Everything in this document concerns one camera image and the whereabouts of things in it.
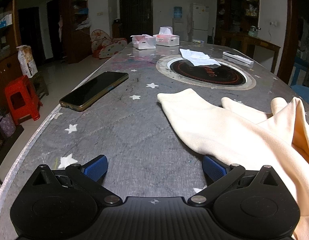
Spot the round black induction cooktop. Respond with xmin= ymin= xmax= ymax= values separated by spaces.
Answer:
xmin=156 ymin=54 xmax=256 ymax=90

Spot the blue covered sofa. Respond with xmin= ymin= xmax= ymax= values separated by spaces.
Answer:
xmin=290 ymin=84 xmax=309 ymax=105

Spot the white tissue box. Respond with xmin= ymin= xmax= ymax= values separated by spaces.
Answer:
xmin=130 ymin=34 xmax=157 ymax=50

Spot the white refrigerator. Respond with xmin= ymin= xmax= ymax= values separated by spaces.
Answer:
xmin=189 ymin=3 xmax=210 ymax=43

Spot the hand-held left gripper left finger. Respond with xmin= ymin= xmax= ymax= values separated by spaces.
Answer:
xmin=32 ymin=154 xmax=121 ymax=205

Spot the black smartphone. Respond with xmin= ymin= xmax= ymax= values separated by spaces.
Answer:
xmin=59 ymin=71 xmax=129 ymax=112

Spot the dark wooden door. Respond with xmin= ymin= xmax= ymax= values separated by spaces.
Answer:
xmin=119 ymin=0 xmax=154 ymax=37

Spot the grey star tablecloth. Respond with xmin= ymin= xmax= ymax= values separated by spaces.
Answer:
xmin=0 ymin=41 xmax=309 ymax=240

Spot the dotted children's seat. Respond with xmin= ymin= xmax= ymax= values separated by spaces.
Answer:
xmin=91 ymin=29 xmax=128 ymax=59

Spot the wooden open shelf cabinet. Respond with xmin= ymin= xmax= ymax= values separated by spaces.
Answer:
xmin=61 ymin=0 xmax=92 ymax=64

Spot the wooden side table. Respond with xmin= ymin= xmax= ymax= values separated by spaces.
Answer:
xmin=216 ymin=29 xmax=281 ymax=74

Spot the dark patterned bin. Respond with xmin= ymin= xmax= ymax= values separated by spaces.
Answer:
xmin=0 ymin=111 xmax=17 ymax=138

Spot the white remote control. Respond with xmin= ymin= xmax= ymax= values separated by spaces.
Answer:
xmin=223 ymin=51 xmax=254 ymax=66

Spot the pink tissue box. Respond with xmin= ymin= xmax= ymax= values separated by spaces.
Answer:
xmin=153 ymin=26 xmax=180 ymax=47

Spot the tall wooden shelf cabinet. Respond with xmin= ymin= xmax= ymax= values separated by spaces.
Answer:
xmin=216 ymin=0 xmax=260 ymax=38

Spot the white water dispenser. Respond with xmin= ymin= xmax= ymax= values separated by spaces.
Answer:
xmin=172 ymin=17 xmax=185 ymax=42

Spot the wooden display cabinet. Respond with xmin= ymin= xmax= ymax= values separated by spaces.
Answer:
xmin=0 ymin=0 xmax=26 ymax=105

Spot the small dark cabinet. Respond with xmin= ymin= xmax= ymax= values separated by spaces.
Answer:
xmin=112 ymin=19 xmax=123 ymax=39

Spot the dark wooden stool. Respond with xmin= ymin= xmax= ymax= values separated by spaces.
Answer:
xmin=32 ymin=71 xmax=49 ymax=98

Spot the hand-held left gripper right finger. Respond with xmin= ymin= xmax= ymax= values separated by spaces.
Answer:
xmin=187 ymin=155 xmax=280 ymax=207

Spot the red plastic stool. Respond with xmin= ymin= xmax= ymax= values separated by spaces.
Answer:
xmin=4 ymin=75 xmax=43 ymax=125

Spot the cream sweater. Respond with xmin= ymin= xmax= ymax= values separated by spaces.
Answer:
xmin=157 ymin=88 xmax=309 ymax=240

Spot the white tissue paper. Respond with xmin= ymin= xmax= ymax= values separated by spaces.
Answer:
xmin=179 ymin=48 xmax=222 ymax=67

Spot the white paper sack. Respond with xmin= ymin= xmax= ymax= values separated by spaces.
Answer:
xmin=16 ymin=45 xmax=38 ymax=78

